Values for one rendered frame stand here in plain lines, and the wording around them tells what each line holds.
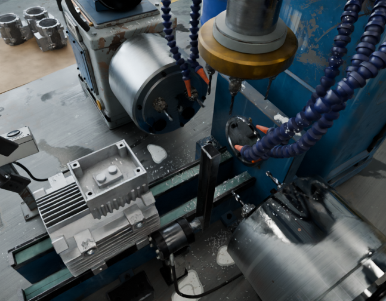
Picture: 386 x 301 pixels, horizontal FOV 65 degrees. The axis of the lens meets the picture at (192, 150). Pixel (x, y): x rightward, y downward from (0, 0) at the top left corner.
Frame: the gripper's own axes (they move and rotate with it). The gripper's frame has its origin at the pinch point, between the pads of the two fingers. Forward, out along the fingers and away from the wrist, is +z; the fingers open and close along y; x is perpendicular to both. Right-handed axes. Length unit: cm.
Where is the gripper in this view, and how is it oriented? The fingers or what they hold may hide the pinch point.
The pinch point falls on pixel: (14, 165)
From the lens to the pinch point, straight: 62.0
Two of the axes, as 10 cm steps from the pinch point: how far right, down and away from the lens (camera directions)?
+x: 7.5, -6.6, -0.7
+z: 3.9, 3.6, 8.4
